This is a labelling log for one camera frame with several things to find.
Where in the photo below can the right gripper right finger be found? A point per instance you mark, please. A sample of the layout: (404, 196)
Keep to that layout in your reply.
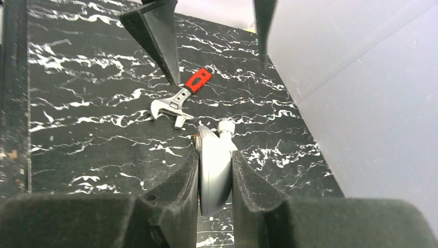
(263, 216)

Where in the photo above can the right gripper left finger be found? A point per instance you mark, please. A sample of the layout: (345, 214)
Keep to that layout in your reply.
(166, 216)

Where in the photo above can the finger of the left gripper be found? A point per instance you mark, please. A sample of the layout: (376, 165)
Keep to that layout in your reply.
(264, 12)
(152, 26)

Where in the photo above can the white remote control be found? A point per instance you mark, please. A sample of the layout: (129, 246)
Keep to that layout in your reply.
(215, 170)

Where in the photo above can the white plastic pipe fitting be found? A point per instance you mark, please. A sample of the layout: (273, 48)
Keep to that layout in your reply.
(226, 129)

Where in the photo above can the red handled adjustable wrench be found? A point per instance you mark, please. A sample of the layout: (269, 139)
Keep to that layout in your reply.
(173, 105)

